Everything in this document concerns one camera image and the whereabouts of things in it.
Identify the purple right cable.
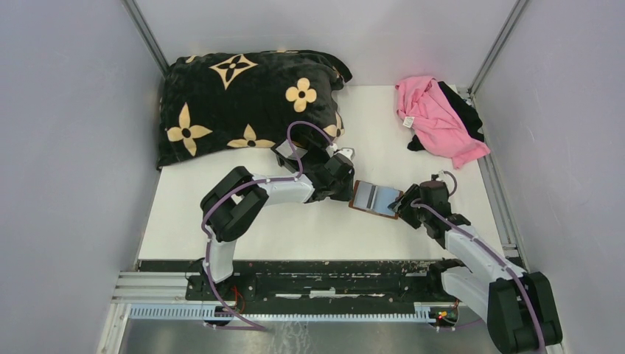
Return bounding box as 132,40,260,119
410,170,548,354

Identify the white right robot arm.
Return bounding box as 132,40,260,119
389,179,563,353

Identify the pink cloth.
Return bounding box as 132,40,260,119
395,76,490,169

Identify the white card stack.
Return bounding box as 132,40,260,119
275,140,307,160

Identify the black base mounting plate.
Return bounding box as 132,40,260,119
139,260,476,320

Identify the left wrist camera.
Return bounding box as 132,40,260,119
332,147,355,163

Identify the black floral plush pillow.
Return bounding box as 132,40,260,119
156,50,353,167

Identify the brown leather card holder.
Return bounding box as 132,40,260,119
349,180,404,220

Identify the white slotted cable duct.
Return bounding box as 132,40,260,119
128,304,435,324

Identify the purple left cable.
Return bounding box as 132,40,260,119
200,121,341,333

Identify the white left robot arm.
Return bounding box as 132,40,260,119
200,148,355,300

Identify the purple cable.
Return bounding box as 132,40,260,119
410,170,548,354
200,121,341,333

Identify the black cloth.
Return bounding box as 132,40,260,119
407,81,485,158

